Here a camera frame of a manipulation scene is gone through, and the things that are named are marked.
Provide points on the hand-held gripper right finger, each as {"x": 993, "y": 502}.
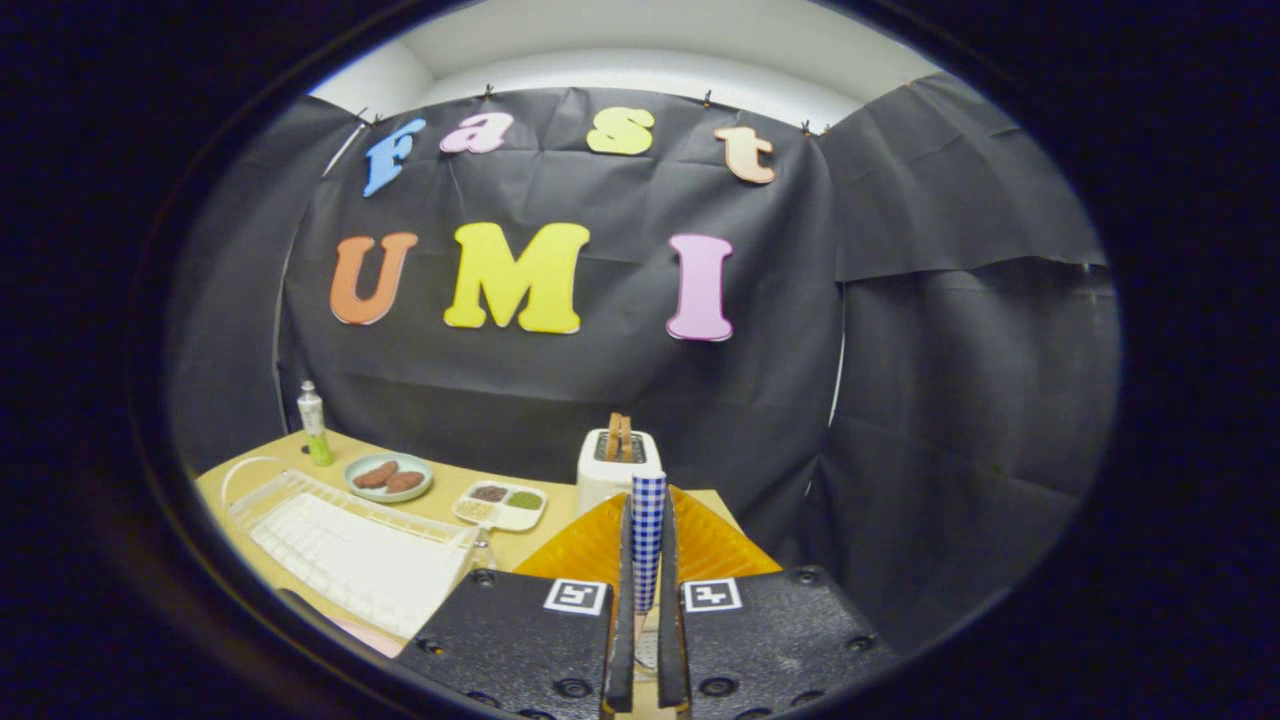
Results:
{"x": 672, "y": 650}

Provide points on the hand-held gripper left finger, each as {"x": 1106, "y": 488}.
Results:
{"x": 622, "y": 650}

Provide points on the pink plate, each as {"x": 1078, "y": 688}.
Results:
{"x": 370, "y": 637}

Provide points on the pale green round plate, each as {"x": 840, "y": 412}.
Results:
{"x": 360, "y": 492}

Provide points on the white toaster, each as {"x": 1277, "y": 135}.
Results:
{"x": 600, "y": 485}

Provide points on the white divided tray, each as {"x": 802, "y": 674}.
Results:
{"x": 515, "y": 520}

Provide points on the green grains pile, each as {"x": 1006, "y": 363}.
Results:
{"x": 524, "y": 500}

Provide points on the yellow grains pile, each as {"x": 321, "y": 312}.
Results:
{"x": 476, "y": 510}

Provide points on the dark brown grains pile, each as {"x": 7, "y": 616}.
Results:
{"x": 489, "y": 494}

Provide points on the brown toast bread slice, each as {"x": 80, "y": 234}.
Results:
{"x": 626, "y": 440}

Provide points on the light toast bread slice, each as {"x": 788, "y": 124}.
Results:
{"x": 612, "y": 440}

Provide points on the brown meat patty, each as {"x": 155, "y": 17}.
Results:
{"x": 405, "y": 482}
{"x": 375, "y": 474}

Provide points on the white and green bottle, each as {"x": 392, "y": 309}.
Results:
{"x": 314, "y": 420}

